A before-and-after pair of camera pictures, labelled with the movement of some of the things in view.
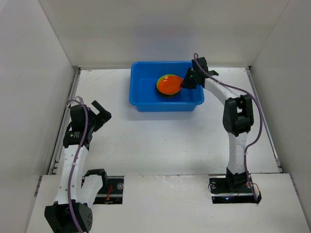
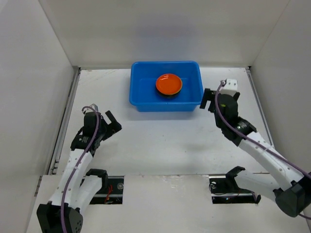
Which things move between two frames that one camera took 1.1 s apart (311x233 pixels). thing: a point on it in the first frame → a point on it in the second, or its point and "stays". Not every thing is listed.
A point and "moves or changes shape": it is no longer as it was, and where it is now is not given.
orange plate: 170,85 moves or changes shape
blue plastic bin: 143,92 stays
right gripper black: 192,79 → 213,101
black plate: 168,95 stays
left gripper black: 102,117 → 112,127
